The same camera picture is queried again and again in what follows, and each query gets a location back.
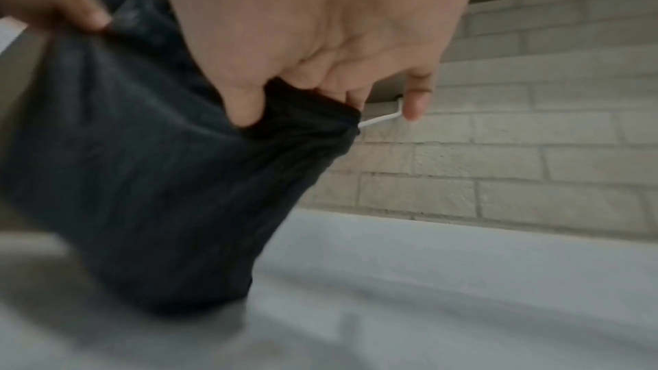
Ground person's right hand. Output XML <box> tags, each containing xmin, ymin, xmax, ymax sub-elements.
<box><xmin>152</xmin><ymin>0</ymin><xmax>487</xmax><ymax>127</ymax></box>

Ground black drawstring bag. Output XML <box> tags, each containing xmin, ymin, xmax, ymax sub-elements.
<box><xmin>0</xmin><ymin>0</ymin><xmax>362</xmax><ymax>317</ymax></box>

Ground white wall cable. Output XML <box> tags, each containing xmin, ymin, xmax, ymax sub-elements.
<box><xmin>357</xmin><ymin>94</ymin><xmax>407</xmax><ymax>130</ymax></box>

